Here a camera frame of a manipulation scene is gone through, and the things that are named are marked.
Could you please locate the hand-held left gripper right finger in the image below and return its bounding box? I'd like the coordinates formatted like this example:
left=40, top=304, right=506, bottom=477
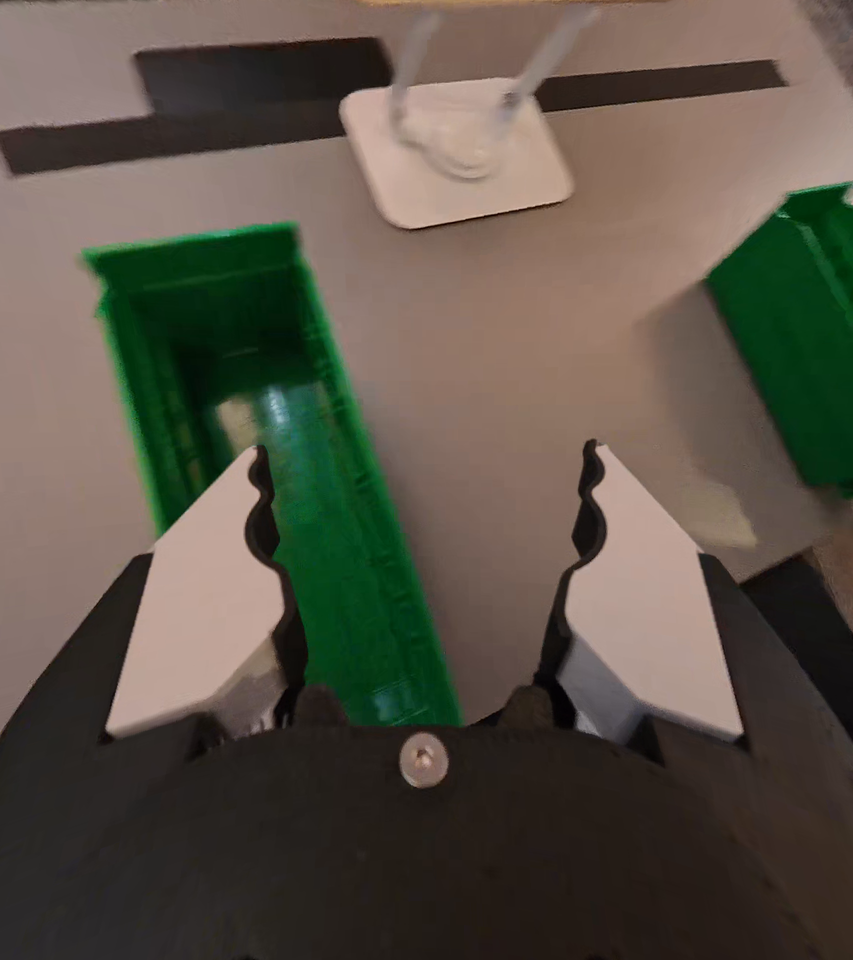
left=533, top=438, right=745, bottom=747

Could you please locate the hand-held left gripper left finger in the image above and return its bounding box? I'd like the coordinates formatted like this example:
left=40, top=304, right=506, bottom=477
left=105, top=444, right=309, bottom=742

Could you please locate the stack of nested green bins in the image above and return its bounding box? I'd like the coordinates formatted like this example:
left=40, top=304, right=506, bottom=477
left=705, top=181, right=853, bottom=502

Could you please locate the green plastic bin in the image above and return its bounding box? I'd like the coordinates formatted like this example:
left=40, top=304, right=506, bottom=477
left=81, top=221, right=465, bottom=727

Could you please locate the black table strip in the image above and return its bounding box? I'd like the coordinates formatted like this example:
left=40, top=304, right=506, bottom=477
left=0, top=37, right=788, bottom=179

